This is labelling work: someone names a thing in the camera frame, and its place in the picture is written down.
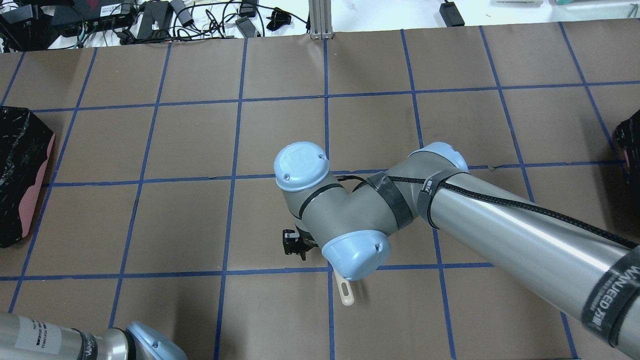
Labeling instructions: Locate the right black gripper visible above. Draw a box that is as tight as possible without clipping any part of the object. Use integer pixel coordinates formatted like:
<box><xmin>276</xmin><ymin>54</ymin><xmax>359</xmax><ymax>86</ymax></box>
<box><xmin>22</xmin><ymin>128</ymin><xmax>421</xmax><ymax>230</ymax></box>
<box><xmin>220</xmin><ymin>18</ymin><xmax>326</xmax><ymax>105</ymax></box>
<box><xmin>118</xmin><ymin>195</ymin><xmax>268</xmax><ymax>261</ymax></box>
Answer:
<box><xmin>282</xmin><ymin>227</ymin><xmax>318</xmax><ymax>261</ymax></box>

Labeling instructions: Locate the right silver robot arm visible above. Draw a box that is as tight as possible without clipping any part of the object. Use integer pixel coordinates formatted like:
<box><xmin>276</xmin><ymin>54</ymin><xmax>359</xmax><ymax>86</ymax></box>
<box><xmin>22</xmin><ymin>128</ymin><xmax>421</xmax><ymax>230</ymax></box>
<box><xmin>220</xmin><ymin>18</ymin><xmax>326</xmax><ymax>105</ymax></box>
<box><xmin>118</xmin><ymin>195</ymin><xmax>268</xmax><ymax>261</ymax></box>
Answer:
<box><xmin>273</xmin><ymin>141</ymin><xmax>640</xmax><ymax>360</ymax></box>

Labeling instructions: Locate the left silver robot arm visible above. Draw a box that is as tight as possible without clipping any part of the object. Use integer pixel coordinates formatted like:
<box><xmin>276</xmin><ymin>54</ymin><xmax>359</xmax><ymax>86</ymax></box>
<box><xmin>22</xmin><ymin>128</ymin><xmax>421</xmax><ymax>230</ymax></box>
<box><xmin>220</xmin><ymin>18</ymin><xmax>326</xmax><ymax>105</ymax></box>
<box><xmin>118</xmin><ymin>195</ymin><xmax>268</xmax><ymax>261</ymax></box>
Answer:
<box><xmin>0</xmin><ymin>312</ymin><xmax>188</xmax><ymax>360</ymax></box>

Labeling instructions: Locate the black trash bag bin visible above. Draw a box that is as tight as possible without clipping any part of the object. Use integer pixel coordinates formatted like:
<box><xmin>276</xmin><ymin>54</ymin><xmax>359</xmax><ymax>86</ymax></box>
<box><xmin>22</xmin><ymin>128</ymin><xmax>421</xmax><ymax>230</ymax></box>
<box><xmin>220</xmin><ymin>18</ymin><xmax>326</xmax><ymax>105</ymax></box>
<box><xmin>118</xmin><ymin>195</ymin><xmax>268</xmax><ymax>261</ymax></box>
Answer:
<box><xmin>0</xmin><ymin>106</ymin><xmax>55</xmax><ymax>249</ymax></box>

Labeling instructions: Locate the black bin at left edge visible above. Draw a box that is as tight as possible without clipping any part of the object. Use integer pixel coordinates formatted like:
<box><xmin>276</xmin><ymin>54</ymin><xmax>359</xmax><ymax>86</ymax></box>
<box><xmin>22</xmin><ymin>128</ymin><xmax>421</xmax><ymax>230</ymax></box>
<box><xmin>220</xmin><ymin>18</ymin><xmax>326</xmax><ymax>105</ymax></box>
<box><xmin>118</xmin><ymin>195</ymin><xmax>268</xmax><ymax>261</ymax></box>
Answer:
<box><xmin>614</xmin><ymin>109</ymin><xmax>640</xmax><ymax>173</ymax></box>

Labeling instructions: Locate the black power adapter box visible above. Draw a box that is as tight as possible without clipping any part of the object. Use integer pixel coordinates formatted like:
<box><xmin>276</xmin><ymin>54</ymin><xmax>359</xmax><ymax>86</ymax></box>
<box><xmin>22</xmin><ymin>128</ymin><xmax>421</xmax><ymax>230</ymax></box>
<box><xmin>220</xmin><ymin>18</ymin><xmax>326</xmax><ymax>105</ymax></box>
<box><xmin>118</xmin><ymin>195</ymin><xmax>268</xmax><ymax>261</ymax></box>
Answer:
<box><xmin>438</xmin><ymin>0</ymin><xmax>466</xmax><ymax>28</ymax></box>

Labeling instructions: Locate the aluminium frame post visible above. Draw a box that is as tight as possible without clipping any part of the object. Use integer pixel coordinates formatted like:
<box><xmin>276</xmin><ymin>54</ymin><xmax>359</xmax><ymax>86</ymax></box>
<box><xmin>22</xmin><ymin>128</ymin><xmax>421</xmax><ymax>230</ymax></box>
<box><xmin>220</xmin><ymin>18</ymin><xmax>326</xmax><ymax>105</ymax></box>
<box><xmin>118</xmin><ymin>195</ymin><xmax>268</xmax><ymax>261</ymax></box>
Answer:
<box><xmin>308</xmin><ymin>0</ymin><xmax>334</xmax><ymax>40</ymax></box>

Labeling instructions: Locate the black braided right cable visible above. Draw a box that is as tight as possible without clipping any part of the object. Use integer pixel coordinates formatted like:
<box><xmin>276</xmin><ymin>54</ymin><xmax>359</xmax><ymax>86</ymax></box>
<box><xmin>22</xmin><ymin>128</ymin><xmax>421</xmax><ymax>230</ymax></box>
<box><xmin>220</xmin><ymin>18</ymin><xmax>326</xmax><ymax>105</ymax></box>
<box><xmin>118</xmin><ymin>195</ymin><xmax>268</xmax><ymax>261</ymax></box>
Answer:
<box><xmin>335</xmin><ymin>174</ymin><xmax>638</xmax><ymax>247</ymax></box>

